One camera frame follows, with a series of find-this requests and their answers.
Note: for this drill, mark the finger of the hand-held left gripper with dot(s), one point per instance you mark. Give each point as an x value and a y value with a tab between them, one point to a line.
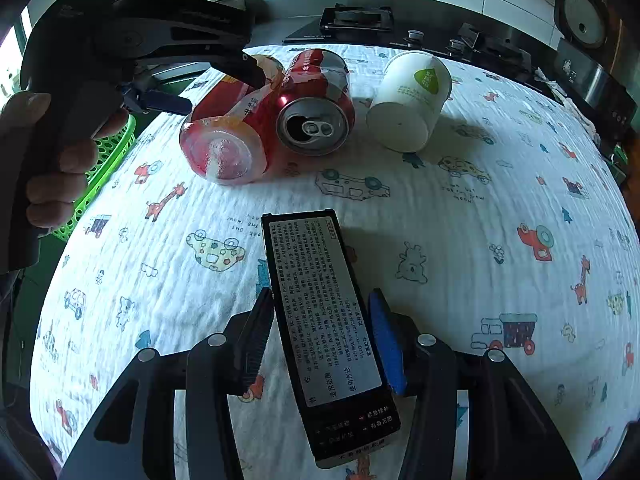
210	25
165	101

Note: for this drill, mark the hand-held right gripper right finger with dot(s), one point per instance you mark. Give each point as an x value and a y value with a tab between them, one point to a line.
387	345

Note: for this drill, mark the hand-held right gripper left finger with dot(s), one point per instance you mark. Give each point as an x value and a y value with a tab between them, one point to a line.
255	340

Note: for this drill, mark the red plastic bottle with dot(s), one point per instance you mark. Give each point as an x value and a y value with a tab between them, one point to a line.
220	125

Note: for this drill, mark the black cardboard box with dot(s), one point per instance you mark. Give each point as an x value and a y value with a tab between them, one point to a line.
320	310

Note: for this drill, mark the green plastic basket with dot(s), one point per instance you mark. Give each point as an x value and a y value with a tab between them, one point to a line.
82	200

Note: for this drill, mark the person's left hand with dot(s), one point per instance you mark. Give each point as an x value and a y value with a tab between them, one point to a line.
75	155

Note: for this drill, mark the gold drink can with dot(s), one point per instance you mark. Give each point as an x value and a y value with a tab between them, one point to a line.
274	65

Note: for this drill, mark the red drink can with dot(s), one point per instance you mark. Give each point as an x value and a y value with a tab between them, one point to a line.
310	90

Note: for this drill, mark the white printed blanket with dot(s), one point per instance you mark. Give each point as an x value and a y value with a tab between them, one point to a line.
450	235

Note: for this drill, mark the black gas stove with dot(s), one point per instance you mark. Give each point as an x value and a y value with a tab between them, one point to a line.
350	35

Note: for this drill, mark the white paper cup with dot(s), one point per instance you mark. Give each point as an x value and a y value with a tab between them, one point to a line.
405	105

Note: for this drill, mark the white rag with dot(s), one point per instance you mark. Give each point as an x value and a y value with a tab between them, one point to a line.
545	82

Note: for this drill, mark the black rice cooker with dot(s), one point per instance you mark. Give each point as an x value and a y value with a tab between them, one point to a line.
590	80

